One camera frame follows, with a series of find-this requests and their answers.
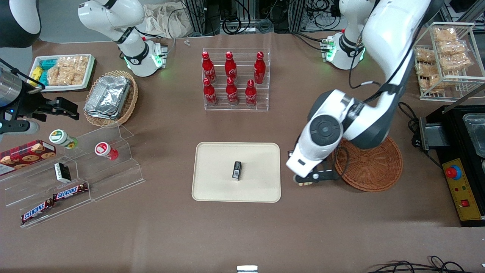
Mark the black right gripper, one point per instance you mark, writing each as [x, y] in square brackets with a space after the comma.
[27, 101]

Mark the white rectangular tray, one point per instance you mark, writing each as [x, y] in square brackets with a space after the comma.
[60, 88]

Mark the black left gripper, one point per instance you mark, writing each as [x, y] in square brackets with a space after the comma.
[290, 152]

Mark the black and white small box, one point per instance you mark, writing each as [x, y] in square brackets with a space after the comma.
[62, 172]

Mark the small white device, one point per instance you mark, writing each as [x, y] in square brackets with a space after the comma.
[247, 269]

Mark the light wicker basket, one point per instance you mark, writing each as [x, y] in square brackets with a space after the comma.
[130, 102]

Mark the beige cloth bag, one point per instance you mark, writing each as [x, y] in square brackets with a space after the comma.
[166, 21]

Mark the black countertop appliance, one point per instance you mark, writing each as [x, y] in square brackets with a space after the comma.
[454, 136]

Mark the fried snack pack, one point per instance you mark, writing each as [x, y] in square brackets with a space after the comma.
[456, 62]
[452, 48]
[425, 55]
[427, 69]
[432, 84]
[445, 35]

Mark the beige plastic tray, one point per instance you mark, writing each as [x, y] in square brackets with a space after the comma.
[216, 178]

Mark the grey metal box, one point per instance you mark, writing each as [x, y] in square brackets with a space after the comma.
[430, 134]

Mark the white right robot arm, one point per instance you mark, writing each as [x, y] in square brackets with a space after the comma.
[113, 17]

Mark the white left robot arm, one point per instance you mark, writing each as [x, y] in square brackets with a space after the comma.
[390, 38]

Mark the rice cracker pack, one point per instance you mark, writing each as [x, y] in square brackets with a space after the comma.
[77, 68]
[57, 77]

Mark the red cola bottle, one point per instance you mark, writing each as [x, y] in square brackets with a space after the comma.
[230, 68]
[259, 70]
[209, 94]
[208, 68]
[231, 94]
[251, 96]

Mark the clear acrylic bottle rack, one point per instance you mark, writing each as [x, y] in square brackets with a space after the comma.
[240, 108]

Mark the stack of foil trays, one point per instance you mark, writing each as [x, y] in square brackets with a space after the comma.
[108, 96]

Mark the brown wicker basket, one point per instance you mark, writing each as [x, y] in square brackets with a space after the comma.
[371, 167]

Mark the teal snack packet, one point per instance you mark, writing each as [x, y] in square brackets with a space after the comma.
[48, 63]
[43, 77]

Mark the clear acrylic stepped shelf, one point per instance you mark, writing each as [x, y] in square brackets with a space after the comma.
[113, 178]

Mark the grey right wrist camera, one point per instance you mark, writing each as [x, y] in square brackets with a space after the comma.
[21, 127]

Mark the snickers bar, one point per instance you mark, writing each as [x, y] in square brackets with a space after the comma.
[36, 211]
[70, 192]

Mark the red cup with white lid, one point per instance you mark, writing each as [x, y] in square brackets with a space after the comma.
[104, 149]

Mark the red cookie box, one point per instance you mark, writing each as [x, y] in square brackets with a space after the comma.
[26, 155]

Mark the yellow snack packet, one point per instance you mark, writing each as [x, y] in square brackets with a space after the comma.
[35, 73]

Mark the green cup with sunflower lid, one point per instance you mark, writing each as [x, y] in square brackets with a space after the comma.
[60, 137]

